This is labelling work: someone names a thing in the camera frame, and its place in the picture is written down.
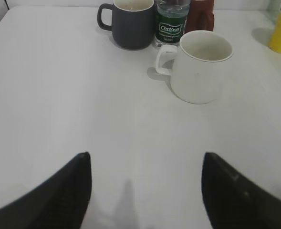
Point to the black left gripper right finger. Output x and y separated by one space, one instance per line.
232 201

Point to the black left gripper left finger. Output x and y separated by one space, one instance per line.
60 202

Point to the white mug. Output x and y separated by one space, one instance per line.
198 66

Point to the dark red mug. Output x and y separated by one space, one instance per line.
200 16

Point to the dark grey mug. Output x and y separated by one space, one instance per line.
133 22

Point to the Cestbon water bottle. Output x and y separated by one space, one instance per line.
171 17

